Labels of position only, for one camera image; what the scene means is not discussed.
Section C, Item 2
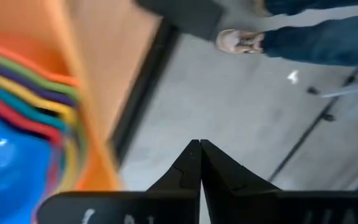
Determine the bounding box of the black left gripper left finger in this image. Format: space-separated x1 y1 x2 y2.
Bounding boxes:
147 139 203 192

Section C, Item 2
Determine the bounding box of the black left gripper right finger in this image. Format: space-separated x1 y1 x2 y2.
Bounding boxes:
200 139 282 193

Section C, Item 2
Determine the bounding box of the red measuring cup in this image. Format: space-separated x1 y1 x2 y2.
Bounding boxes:
0 85 63 190

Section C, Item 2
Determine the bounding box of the bright blue measuring cup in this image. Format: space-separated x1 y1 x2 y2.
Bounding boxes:
0 105 63 224

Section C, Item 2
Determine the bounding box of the yellow measuring cup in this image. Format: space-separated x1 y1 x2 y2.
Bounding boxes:
0 67 82 187

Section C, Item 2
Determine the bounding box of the dark blue measuring cup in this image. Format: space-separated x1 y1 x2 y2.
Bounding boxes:
0 57 79 108

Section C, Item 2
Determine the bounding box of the green measuring cup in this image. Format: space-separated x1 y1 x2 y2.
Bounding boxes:
0 48 89 190

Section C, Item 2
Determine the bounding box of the orange measuring cup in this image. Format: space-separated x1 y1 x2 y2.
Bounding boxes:
0 39 83 90

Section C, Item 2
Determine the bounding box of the person's light shoe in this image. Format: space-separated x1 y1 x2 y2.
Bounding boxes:
215 28 265 55

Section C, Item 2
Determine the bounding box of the person's leg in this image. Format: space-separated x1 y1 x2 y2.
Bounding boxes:
261 12 358 67
264 0 358 16

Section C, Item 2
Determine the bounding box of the black aluminium table frame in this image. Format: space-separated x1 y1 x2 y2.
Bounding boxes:
109 18 181 164

